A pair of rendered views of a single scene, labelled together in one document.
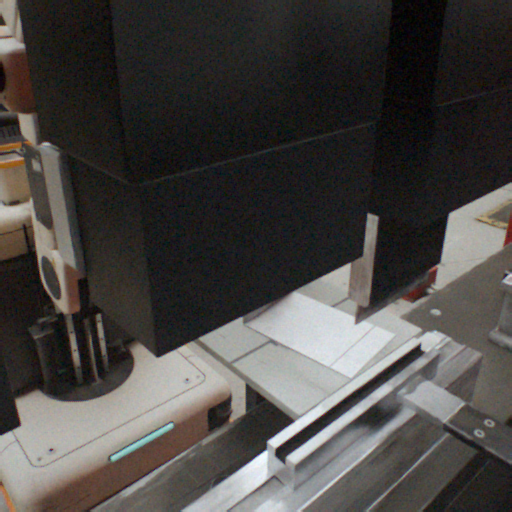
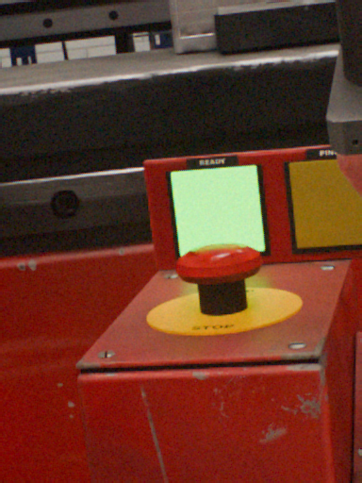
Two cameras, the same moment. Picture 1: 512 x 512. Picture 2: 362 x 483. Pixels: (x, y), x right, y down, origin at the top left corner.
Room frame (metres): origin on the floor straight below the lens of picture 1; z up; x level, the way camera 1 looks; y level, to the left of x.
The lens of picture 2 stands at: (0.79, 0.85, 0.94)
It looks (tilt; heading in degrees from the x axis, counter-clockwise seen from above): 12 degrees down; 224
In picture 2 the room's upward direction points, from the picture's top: 7 degrees counter-clockwise
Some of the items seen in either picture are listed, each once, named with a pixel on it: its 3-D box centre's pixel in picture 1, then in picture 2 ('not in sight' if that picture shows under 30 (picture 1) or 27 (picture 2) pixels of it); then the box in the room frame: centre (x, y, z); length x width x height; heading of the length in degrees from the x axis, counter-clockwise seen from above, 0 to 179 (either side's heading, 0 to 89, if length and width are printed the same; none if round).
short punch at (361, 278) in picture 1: (400, 251); not in sight; (0.38, -0.11, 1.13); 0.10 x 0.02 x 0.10; 132
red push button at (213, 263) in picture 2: not in sight; (222, 286); (0.36, 0.46, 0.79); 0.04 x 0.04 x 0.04
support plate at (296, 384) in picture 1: (270, 312); not in sight; (0.49, -0.02, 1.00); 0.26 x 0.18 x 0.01; 42
